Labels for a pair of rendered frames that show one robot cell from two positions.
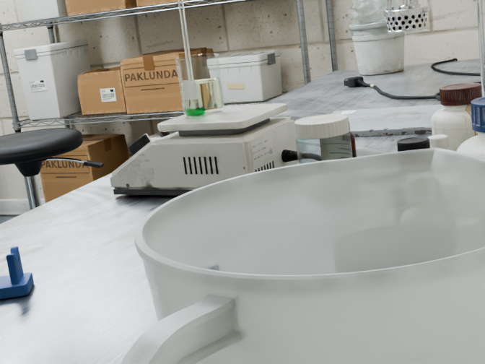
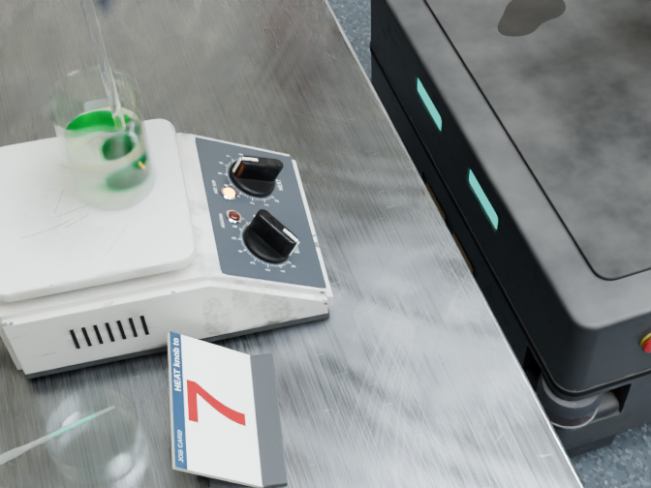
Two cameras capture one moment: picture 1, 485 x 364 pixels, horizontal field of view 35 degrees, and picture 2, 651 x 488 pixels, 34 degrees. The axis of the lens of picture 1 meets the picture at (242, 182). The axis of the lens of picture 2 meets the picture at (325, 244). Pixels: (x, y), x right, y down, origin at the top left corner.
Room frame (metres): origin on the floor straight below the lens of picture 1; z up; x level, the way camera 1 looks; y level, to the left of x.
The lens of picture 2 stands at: (1.34, -0.15, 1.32)
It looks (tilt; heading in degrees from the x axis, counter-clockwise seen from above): 51 degrees down; 140
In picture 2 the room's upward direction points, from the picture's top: 4 degrees counter-clockwise
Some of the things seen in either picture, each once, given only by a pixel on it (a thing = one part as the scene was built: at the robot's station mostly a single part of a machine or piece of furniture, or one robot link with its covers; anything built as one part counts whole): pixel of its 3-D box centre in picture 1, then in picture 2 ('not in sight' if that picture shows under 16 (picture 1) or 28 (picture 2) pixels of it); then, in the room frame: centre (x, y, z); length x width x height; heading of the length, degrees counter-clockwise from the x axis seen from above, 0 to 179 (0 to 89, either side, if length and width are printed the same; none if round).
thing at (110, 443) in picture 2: not in sight; (94, 436); (1.01, -0.06, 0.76); 0.06 x 0.06 x 0.02
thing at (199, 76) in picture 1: (201, 84); (107, 142); (0.93, 0.03, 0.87); 0.06 x 0.05 x 0.08; 178
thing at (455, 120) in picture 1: (463, 141); not in sight; (0.75, -0.22, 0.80); 0.06 x 0.06 x 0.11
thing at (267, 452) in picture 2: not in sight; (226, 407); (1.06, 0.00, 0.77); 0.09 x 0.06 x 0.04; 144
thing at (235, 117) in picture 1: (223, 117); (87, 204); (0.92, 0.01, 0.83); 0.12 x 0.12 x 0.01; 60
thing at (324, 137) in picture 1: (324, 154); not in sight; (0.84, -0.09, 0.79); 0.06 x 0.06 x 0.08
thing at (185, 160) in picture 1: (209, 152); (142, 241); (0.93, 0.04, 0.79); 0.22 x 0.13 x 0.08; 60
